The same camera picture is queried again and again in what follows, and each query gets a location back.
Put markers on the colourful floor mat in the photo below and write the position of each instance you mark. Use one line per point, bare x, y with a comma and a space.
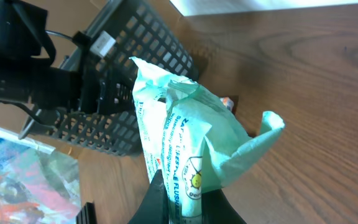
37, 186

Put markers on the grey plastic mesh basket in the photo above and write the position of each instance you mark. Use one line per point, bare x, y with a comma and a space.
139, 32

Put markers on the teal snack packet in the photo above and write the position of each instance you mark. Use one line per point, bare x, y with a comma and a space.
189, 135

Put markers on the small orange tissue pack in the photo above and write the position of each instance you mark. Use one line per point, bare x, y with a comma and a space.
228, 103

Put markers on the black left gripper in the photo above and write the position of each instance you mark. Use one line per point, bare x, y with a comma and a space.
105, 93

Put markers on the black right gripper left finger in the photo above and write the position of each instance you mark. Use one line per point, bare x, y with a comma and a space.
154, 207

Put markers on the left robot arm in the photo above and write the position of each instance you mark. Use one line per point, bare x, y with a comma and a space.
27, 75

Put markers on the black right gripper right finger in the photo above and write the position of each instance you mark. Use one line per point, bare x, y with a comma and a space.
216, 209

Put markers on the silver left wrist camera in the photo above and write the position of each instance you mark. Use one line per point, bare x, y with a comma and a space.
102, 44

